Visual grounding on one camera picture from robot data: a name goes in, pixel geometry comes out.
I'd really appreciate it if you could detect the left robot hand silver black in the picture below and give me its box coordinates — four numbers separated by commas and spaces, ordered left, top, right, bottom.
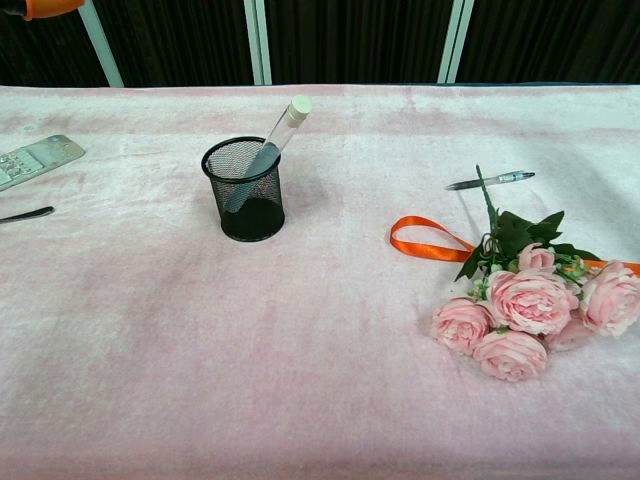
22, 0, 84, 21

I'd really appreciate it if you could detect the clear tube with white cap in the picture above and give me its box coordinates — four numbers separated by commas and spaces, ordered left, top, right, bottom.
223, 94, 313, 212

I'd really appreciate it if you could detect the black mesh pen cup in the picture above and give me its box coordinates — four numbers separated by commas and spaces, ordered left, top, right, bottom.
201, 136, 287, 242

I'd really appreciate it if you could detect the clear plastic blister pack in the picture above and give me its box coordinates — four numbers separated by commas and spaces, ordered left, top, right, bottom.
0, 133, 86, 194

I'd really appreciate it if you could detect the metal fork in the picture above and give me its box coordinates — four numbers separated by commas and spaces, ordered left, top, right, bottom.
0, 205, 55, 225

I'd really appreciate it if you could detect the pink plush tablecloth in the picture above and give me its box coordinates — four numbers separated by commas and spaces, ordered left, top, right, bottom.
0, 82, 640, 480

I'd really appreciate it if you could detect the orange satin ribbon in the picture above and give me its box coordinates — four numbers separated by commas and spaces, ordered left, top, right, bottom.
389, 215, 640, 276

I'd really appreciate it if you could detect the clear ballpoint pen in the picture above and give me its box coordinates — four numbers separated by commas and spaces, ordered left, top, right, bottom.
444, 171, 536, 192

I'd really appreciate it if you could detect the pink artificial rose bouquet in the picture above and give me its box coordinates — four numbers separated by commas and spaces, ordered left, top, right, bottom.
430, 163, 640, 384

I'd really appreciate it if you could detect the white frame post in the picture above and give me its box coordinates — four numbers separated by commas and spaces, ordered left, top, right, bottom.
243, 0, 273, 86
76, 0, 125, 89
437, 0, 475, 84

